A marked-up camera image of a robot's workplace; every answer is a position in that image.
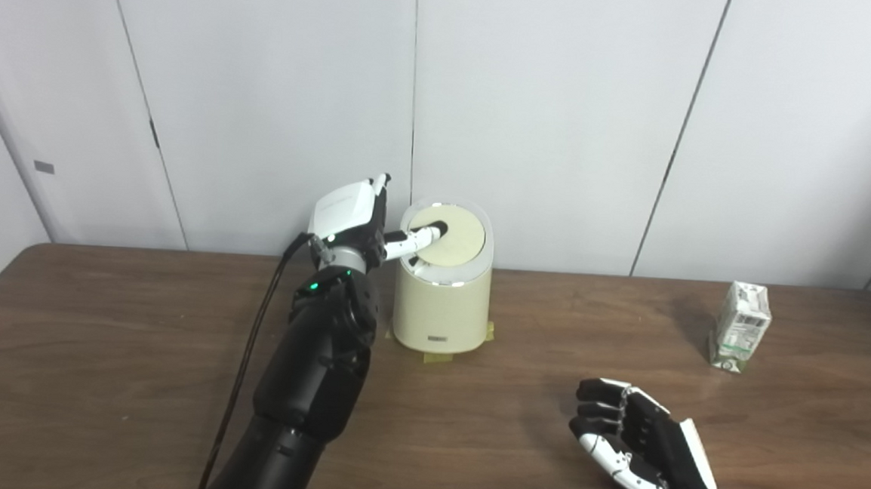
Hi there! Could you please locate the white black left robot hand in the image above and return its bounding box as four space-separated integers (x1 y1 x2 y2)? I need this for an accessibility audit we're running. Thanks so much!
305 168 453 267

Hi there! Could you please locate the cream round bin lid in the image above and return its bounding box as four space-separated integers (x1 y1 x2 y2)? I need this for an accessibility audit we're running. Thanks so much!
404 205 488 271

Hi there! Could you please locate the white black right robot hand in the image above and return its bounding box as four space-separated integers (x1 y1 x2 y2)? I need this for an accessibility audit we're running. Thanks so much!
565 375 726 489

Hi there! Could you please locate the white green milk carton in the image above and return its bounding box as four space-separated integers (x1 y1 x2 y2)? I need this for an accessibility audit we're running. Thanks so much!
707 280 775 376

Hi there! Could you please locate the cream-colored round trash bin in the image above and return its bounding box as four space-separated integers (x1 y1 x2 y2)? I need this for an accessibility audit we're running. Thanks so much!
389 195 498 357

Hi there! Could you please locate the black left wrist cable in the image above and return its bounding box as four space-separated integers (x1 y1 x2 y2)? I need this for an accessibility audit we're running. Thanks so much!
194 227 318 489

